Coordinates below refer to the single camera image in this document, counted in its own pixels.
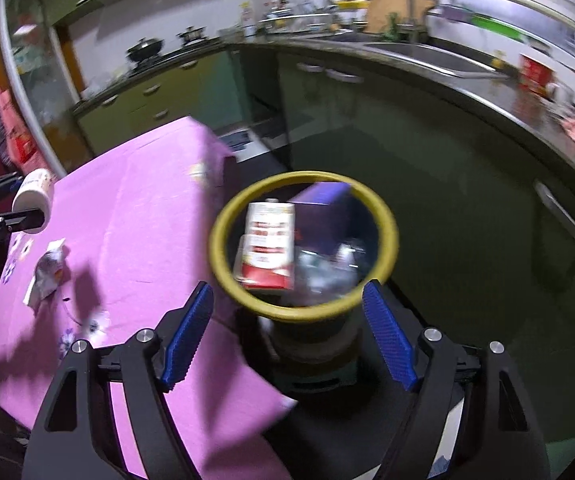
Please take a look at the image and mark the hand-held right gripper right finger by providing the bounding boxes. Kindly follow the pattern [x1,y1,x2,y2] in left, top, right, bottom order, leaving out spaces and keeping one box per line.
[361,279,551,480]

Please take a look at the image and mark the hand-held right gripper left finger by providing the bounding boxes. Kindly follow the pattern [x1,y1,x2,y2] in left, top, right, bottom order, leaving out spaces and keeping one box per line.
[21,281,215,480]

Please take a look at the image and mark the small white plastic bottle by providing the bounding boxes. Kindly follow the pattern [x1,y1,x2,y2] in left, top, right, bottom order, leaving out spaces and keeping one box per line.
[12,169,56,233]

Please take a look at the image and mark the silver snack wrapper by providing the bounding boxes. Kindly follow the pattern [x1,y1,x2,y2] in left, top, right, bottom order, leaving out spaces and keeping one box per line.
[22,240,71,307]

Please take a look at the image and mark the yellow-rimmed trash bin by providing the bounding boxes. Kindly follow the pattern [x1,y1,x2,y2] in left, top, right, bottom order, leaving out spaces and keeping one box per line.
[208,171,399,367]

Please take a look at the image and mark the white and red milk carton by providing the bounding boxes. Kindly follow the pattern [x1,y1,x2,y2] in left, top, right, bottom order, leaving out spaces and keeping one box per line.
[234,201,298,292]

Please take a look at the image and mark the purple cardboard box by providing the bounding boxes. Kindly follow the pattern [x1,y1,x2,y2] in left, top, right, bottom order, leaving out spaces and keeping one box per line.
[290,182,364,257]

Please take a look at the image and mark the red hanging cloth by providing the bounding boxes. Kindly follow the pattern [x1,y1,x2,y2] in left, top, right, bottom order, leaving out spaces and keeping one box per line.
[0,60,39,169]

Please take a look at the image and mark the pink floral tablecloth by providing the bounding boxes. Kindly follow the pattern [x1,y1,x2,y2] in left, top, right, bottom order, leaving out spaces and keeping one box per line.
[0,116,299,480]

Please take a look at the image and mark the black wok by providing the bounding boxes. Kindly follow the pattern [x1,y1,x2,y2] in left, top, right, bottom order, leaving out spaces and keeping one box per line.
[126,37,166,66]

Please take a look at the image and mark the green kitchen cabinets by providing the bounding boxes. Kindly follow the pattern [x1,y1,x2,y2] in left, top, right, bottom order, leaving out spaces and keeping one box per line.
[73,45,575,281]

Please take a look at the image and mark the white floor scale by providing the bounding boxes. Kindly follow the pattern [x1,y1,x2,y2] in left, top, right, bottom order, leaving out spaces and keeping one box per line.
[216,127,259,155]

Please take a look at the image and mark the black cooking pot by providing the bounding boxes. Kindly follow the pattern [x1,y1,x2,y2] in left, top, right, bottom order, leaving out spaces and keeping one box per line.
[177,26,209,47]

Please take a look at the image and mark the dark kitchen countertop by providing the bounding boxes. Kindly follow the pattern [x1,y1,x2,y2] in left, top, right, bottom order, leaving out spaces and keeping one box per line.
[72,27,575,198]

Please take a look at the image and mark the steel kitchen sink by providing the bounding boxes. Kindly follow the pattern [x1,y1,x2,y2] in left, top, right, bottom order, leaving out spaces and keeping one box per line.
[366,41,509,79]

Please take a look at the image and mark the white condiment bottle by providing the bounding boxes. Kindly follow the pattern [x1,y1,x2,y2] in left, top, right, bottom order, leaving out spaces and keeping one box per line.
[240,2,258,39]

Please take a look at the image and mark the red packet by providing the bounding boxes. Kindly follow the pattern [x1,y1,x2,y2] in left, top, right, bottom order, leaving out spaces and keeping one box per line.
[519,53,557,94]

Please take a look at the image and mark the wooden cutting board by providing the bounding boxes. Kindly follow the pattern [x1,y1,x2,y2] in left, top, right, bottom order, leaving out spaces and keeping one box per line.
[365,0,437,36]

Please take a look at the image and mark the dish rack with dishes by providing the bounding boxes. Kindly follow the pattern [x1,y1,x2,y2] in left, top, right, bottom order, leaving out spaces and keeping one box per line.
[261,0,341,32]

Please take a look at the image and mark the steel sink faucet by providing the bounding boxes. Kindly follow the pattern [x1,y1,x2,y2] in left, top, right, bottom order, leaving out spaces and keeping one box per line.
[406,0,434,42]

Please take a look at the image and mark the glass door with white frame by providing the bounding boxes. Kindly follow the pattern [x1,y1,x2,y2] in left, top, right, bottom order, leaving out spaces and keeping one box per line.
[0,0,94,177]

